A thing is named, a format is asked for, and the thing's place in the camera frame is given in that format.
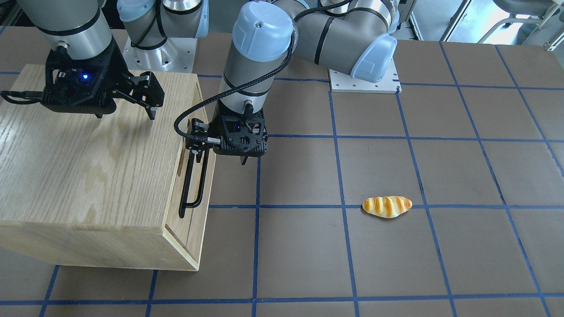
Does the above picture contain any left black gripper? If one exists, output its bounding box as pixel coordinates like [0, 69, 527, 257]
[186, 108, 268, 165]

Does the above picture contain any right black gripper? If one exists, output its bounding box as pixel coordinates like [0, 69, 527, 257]
[40, 44, 165, 120]

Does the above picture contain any black metal drawer handle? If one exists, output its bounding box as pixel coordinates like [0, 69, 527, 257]
[178, 123, 211, 219]

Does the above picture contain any wooden drawer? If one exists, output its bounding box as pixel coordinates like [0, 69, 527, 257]
[165, 73, 217, 272]

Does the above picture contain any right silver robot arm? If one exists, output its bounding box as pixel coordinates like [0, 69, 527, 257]
[1, 0, 209, 120]

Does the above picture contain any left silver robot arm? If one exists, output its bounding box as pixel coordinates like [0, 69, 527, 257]
[174, 0, 400, 163]

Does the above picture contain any light wooden drawer cabinet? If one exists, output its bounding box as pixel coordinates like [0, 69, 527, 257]
[0, 72, 203, 269]

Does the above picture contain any toy bread roll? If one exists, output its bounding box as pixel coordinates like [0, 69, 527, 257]
[361, 196, 413, 219]

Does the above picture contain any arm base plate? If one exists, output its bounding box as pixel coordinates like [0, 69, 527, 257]
[122, 38, 198, 74]
[328, 61, 402, 94]

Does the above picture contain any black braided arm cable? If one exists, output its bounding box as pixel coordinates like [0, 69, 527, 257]
[173, 0, 353, 142]

